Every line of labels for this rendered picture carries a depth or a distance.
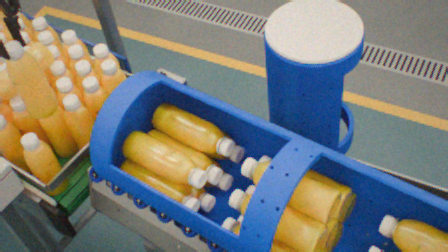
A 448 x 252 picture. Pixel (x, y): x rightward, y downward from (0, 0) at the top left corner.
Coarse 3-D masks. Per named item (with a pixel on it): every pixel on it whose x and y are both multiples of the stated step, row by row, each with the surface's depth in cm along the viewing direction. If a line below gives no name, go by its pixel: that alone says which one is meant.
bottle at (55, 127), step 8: (56, 112) 143; (40, 120) 144; (48, 120) 143; (56, 120) 144; (64, 120) 146; (48, 128) 145; (56, 128) 145; (64, 128) 147; (48, 136) 148; (56, 136) 147; (64, 136) 149; (72, 136) 151; (56, 144) 150; (64, 144) 150; (72, 144) 152; (56, 152) 154; (64, 152) 153; (72, 152) 154
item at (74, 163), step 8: (88, 144) 147; (80, 152) 145; (88, 152) 148; (72, 160) 144; (80, 160) 146; (64, 168) 142; (72, 168) 145; (56, 176) 141; (64, 176) 143; (48, 184) 140; (56, 184) 142
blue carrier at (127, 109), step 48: (144, 96) 132; (192, 96) 122; (96, 144) 122; (240, 144) 135; (288, 144) 109; (144, 192) 119; (288, 192) 102; (384, 192) 116; (240, 240) 107; (384, 240) 120
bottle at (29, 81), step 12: (12, 60) 119; (24, 60) 120; (36, 60) 124; (12, 72) 120; (24, 72) 120; (36, 72) 123; (24, 84) 122; (36, 84) 124; (48, 84) 129; (24, 96) 125; (36, 96) 126; (48, 96) 129; (36, 108) 129; (48, 108) 130
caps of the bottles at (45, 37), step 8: (0, 24) 165; (32, 24) 162; (40, 24) 161; (0, 32) 161; (24, 32) 160; (40, 32) 159; (48, 32) 159; (24, 40) 159; (40, 40) 157; (48, 40) 158; (24, 48) 155
